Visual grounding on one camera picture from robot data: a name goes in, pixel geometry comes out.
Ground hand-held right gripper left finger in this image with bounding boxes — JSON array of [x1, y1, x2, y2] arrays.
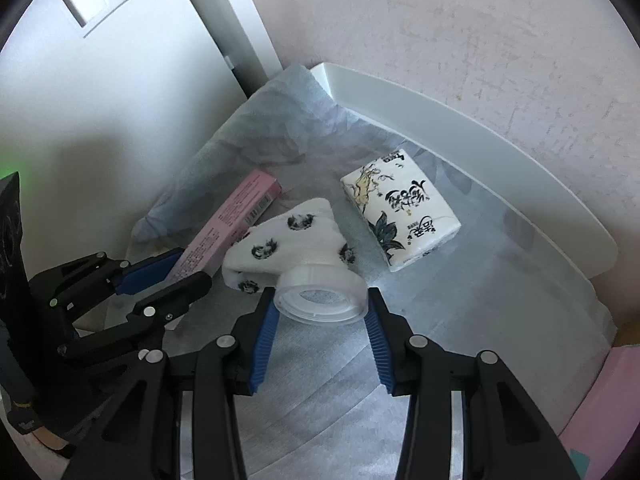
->
[[62, 287, 281, 480]]

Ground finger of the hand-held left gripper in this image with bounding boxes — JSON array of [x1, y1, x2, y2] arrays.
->
[[57, 272, 214, 362], [30, 247, 184, 319]]

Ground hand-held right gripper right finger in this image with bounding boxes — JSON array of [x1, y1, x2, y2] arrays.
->
[[365, 287, 581, 480]]

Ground clear tape roll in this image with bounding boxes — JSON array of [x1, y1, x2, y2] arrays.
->
[[272, 262, 370, 326]]

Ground white plastic bin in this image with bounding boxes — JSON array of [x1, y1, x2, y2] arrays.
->
[[120, 62, 619, 480]]

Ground white bin with liner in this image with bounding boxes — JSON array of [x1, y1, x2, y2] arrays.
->
[[127, 65, 618, 480]]

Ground slim pink box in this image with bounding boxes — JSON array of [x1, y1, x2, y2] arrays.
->
[[162, 169, 283, 286]]

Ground white spotted sock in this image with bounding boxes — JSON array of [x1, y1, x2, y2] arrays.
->
[[221, 198, 357, 295]]

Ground printed tissue pack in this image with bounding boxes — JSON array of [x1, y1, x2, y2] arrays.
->
[[340, 149, 462, 273]]

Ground white door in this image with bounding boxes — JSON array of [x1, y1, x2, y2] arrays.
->
[[0, 0, 284, 261]]

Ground pink teal striped packaging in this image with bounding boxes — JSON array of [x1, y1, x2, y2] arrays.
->
[[557, 345, 624, 480]]

